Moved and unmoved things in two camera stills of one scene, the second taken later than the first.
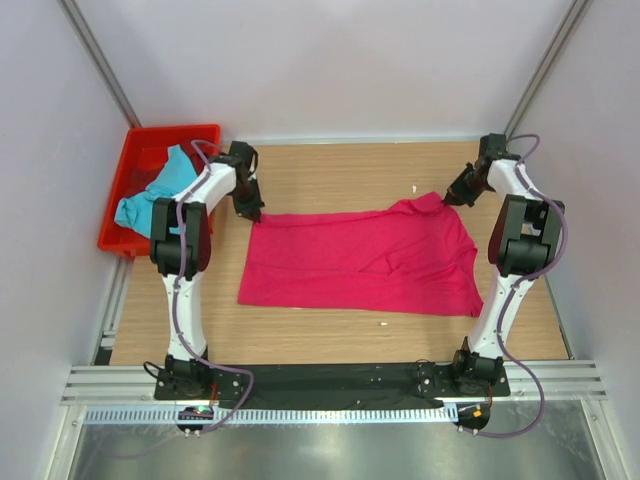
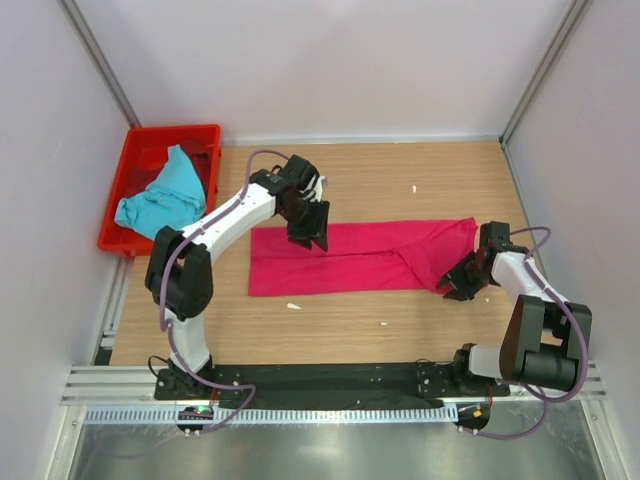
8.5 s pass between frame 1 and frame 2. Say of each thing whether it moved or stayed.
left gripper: moved
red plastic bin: stayed
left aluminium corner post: stayed
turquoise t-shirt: stayed
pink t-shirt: moved
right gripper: moved
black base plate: stayed
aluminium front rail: stayed
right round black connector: stayed
